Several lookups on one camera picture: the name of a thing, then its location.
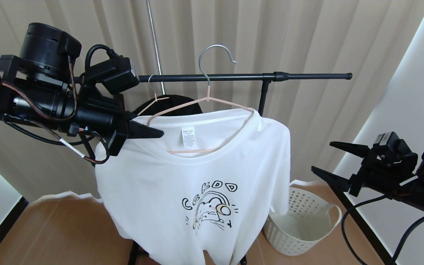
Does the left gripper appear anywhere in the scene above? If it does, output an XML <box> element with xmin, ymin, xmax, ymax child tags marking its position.
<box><xmin>11</xmin><ymin>88</ymin><xmax>130</xmax><ymax>158</ymax></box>

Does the white garment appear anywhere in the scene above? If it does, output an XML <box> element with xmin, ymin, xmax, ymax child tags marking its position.
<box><xmin>95</xmin><ymin>108</ymin><xmax>292</xmax><ymax>265</ymax></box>

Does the black clothes rack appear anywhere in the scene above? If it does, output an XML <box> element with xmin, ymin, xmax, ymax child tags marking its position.
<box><xmin>78</xmin><ymin>72</ymin><xmax>353</xmax><ymax>265</ymax></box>

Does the pink clothes hanger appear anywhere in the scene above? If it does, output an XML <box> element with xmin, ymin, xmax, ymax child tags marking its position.
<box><xmin>147</xmin><ymin>45</ymin><xmax>255</xmax><ymax>154</ymax></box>
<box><xmin>137</xmin><ymin>74</ymin><xmax>170</xmax><ymax>117</ymax></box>

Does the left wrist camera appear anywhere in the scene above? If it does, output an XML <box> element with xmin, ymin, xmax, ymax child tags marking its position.
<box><xmin>78</xmin><ymin>56</ymin><xmax>141</xmax><ymax>111</ymax></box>

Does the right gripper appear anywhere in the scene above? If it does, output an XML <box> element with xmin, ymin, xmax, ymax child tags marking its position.
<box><xmin>310</xmin><ymin>141</ymin><xmax>419</xmax><ymax>198</ymax></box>

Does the black garment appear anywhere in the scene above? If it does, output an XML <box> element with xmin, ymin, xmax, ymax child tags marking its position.
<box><xmin>133</xmin><ymin>94</ymin><xmax>204</xmax><ymax>117</ymax></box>

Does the white laundry basket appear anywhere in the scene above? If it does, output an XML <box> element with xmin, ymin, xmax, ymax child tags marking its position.
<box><xmin>263</xmin><ymin>187</ymin><xmax>343</xmax><ymax>257</ymax></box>

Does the beige curtain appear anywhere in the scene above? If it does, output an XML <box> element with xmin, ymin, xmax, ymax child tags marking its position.
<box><xmin>0</xmin><ymin>0</ymin><xmax>424</xmax><ymax>201</ymax></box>

